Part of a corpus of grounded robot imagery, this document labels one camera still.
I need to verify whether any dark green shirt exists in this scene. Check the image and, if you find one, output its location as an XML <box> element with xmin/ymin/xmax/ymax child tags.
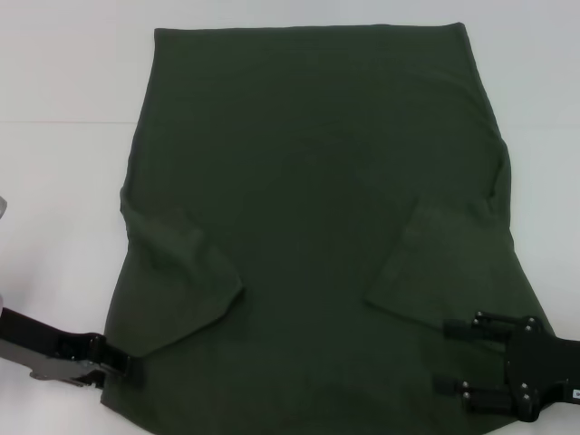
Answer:
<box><xmin>98</xmin><ymin>21</ymin><xmax>559</xmax><ymax>435</ymax></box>

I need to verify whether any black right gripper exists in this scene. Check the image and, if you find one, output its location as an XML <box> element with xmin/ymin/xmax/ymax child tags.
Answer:
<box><xmin>433</xmin><ymin>310</ymin><xmax>580</xmax><ymax>426</ymax></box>

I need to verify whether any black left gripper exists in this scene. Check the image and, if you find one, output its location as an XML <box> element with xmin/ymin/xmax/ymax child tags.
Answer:
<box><xmin>0</xmin><ymin>306</ymin><xmax>143</xmax><ymax>389</ymax></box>

